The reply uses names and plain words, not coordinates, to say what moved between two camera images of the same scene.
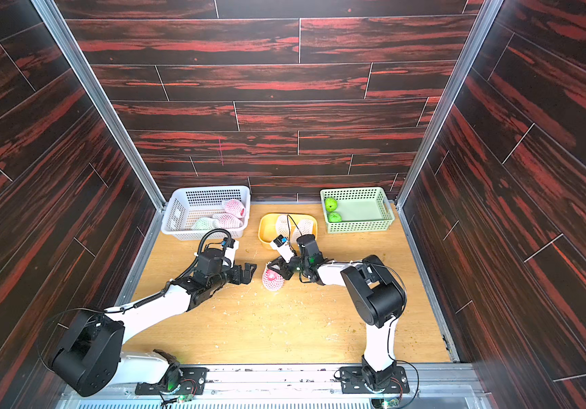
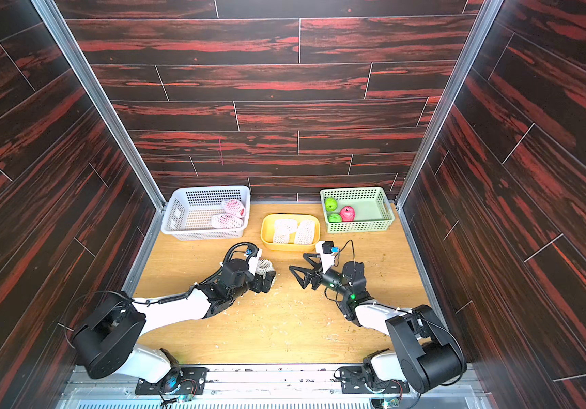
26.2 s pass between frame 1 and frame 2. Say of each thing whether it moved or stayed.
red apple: moved
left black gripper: moved
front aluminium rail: stayed
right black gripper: moved
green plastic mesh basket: stayed
